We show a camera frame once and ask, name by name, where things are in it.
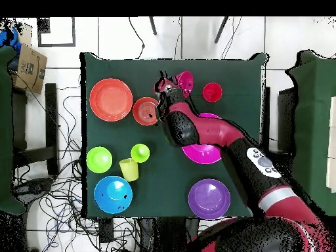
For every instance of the dark grey pedestal leg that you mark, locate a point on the dark grey pedestal leg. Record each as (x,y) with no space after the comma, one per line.
(34,185)

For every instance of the cardboard box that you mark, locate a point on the cardboard box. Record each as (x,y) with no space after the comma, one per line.
(30,68)

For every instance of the dark green tablecloth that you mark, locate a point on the dark green tablecloth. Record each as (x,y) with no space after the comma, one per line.
(118,136)

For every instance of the yellow cup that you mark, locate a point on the yellow cup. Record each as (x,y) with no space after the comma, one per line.
(129,170)

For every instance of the green cloth side table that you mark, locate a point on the green cloth side table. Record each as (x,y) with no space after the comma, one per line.
(5,131)
(312,105)

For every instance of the red cup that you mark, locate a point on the red cup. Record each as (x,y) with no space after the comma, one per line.
(212,92)

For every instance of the blue object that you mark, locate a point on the blue object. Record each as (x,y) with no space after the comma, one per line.
(10,39)

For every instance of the blue bowl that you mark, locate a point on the blue bowl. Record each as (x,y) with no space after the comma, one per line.
(110,194)

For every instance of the black square floor frame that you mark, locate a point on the black square floor frame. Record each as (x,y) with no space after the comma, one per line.
(56,45)

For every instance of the large orange bowl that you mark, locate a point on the large orange bowl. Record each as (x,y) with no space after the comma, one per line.
(111,99)

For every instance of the small orange bowl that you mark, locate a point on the small orange bowl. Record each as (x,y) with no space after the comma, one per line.
(144,111)

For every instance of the large magenta bowl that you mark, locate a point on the large magenta bowl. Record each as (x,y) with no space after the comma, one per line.
(202,155)

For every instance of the small green bowl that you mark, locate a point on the small green bowl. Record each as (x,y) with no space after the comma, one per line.
(99,159)

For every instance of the black chair frame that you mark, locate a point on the black chair frame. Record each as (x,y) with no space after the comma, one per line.
(51,118)

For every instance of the black tripod leg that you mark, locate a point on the black tripod leg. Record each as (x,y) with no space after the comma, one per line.
(153,26)
(221,30)

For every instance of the small crimson pink bowl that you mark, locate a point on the small crimson pink bowl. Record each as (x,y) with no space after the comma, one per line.
(185,82)

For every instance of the white box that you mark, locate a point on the white box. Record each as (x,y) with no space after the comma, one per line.
(332,144)

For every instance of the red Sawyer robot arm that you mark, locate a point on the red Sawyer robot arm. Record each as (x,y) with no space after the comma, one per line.
(215,130)

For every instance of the lime green cup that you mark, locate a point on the lime green cup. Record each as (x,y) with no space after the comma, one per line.
(140,153)

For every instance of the purple bowl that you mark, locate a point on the purple bowl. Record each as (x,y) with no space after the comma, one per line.
(209,199)

